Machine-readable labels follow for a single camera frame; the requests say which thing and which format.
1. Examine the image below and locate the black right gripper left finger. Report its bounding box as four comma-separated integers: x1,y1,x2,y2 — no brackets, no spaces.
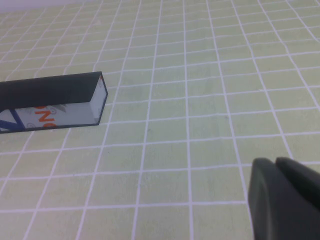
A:
247,156,320,240

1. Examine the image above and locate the black glasses case printed side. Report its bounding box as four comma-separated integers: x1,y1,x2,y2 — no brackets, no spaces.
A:
0,71,109,134

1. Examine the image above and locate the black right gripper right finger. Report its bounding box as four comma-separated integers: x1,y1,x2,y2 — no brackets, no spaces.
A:
275,156,320,202

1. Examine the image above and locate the green white-grid tablecloth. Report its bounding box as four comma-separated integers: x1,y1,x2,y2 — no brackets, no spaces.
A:
0,0,320,240

